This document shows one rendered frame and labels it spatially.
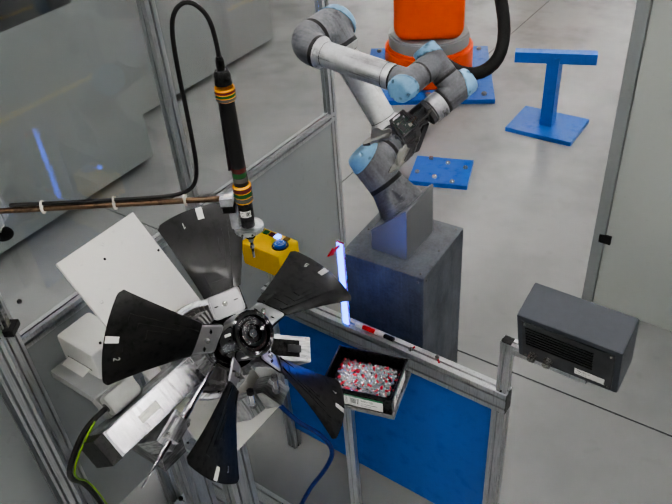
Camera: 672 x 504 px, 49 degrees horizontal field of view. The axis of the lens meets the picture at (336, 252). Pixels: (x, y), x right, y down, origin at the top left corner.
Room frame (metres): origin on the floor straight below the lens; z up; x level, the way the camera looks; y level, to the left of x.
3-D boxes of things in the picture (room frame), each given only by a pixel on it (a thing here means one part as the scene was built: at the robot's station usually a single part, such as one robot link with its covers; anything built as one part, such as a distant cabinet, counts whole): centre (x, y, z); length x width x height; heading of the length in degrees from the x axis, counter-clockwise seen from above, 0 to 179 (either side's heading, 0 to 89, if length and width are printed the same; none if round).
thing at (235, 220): (1.41, 0.21, 1.51); 0.09 x 0.07 x 0.10; 87
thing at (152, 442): (1.18, 0.47, 1.03); 0.15 x 0.10 x 0.14; 52
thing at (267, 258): (1.88, 0.21, 1.02); 0.16 x 0.10 x 0.11; 52
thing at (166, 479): (1.66, 0.70, 0.41); 0.04 x 0.04 x 0.83; 52
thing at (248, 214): (1.41, 0.20, 1.67); 0.04 x 0.04 x 0.46
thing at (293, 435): (1.90, 0.24, 0.39); 0.04 x 0.04 x 0.78; 52
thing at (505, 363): (1.37, -0.44, 0.96); 0.03 x 0.03 x 0.20; 52
